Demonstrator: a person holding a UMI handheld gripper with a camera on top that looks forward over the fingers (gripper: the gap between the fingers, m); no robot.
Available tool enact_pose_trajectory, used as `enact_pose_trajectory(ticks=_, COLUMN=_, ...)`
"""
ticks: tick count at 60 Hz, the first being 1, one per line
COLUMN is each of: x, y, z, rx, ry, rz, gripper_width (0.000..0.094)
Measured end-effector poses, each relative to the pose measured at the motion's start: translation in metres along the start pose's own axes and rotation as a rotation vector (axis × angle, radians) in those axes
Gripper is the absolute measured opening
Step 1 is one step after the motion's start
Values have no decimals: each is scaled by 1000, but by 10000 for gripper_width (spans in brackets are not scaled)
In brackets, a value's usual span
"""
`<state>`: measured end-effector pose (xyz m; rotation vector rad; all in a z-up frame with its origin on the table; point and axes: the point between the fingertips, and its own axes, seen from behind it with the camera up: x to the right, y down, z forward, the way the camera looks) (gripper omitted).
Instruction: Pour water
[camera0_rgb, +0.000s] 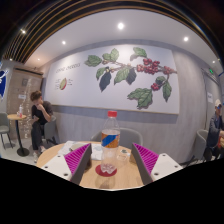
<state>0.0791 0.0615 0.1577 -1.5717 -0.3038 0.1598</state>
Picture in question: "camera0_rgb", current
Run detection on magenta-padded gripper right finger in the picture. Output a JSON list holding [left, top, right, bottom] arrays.
[[130, 142, 184, 186]]

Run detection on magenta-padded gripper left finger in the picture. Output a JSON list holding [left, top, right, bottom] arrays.
[[40, 142, 93, 186]]

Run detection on clear red-capped drink bottle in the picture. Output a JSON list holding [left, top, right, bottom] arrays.
[[99, 110, 122, 175]]

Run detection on flat round red coaster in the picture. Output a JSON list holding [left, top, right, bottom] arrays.
[[95, 163, 118, 178]]

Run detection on grey shell chair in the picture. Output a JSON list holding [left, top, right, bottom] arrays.
[[90, 127, 144, 151]]

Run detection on grey armchair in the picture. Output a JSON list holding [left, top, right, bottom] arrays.
[[179, 129, 210, 166]]

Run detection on person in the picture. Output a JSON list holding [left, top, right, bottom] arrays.
[[29, 90, 54, 158], [206, 98, 224, 160]]

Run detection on small round wooden table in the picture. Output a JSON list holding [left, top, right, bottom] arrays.
[[7, 113, 30, 158]]

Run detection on round ceiling lights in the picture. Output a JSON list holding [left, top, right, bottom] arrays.
[[19, 21, 191, 63]]

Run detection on coffee plant wall mural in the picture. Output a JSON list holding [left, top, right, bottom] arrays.
[[44, 44, 181, 116]]

